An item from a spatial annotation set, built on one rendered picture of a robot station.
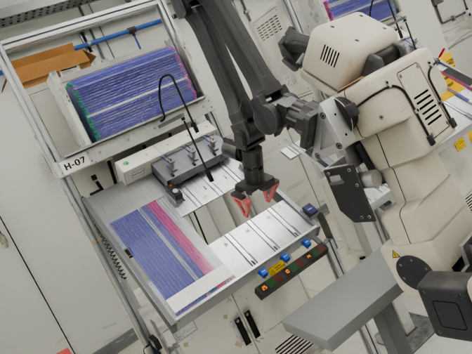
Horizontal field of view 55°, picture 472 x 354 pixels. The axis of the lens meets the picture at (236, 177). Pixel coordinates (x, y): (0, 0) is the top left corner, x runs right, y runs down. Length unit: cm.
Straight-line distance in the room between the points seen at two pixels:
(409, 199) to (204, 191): 100
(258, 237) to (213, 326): 46
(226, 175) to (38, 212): 176
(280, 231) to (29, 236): 207
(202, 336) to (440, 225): 115
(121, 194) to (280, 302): 86
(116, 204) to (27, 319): 172
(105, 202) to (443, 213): 131
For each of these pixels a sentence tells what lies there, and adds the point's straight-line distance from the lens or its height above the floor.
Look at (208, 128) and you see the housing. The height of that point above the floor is 125.
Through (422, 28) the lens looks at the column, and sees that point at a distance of 484.
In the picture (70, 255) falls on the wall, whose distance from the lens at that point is 348.
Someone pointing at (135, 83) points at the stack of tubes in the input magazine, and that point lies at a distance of 206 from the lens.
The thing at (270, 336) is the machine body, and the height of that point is 29.
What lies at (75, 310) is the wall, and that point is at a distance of 354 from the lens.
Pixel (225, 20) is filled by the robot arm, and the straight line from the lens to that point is 115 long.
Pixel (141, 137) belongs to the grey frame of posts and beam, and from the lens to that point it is 205.
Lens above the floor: 130
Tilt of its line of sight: 9 degrees down
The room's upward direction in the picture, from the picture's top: 24 degrees counter-clockwise
